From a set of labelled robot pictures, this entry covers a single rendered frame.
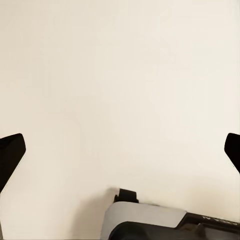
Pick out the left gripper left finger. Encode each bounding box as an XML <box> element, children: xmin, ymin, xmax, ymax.
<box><xmin>0</xmin><ymin>133</ymin><xmax>26</xmax><ymax>193</ymax></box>

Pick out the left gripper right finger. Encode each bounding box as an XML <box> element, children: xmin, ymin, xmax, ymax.
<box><xmin>224</xmin><ymin>133</ymin><xmax>240</xmax><ymax>173</ymax></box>

